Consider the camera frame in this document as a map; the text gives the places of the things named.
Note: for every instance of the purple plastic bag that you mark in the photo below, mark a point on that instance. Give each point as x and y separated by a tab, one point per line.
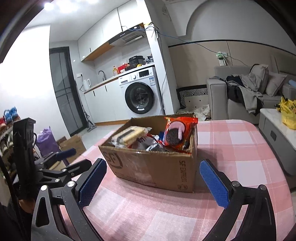
46	142

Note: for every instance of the white coffee table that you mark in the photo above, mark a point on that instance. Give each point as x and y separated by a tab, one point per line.
281	138

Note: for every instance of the yellow plastic bag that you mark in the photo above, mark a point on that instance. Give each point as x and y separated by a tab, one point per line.
287	109

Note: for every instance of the red Oreo packet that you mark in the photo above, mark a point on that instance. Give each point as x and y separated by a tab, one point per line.
178	132

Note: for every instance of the left hand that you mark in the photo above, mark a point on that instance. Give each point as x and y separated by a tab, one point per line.
27	205

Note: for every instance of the brown SF cardboard box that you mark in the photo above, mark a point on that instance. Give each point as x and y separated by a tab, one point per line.
174	171

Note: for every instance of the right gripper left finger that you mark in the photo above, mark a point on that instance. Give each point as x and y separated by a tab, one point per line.
48	222

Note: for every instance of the cardboard box on floor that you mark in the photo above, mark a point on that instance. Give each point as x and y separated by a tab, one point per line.
73	142

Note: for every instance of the silver white snack packet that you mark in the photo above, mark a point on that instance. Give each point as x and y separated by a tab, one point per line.
147	143

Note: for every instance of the range hood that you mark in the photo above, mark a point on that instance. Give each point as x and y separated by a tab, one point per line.
128	36

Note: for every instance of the pink plaid tablecloth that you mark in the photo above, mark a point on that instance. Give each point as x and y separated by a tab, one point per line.
123	210

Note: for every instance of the grey cushion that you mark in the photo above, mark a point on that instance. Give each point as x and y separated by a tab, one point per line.
259	74

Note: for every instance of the white washing machine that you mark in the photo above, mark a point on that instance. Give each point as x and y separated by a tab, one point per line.
141	93

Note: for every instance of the grey clothes pile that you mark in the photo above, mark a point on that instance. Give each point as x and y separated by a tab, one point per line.
239	90

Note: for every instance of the white electric kettle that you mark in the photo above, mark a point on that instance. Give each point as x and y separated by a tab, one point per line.
86	84

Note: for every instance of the rice cracker packet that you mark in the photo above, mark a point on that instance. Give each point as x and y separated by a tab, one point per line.
128	136

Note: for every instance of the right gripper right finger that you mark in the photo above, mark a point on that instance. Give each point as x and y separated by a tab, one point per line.
259	220

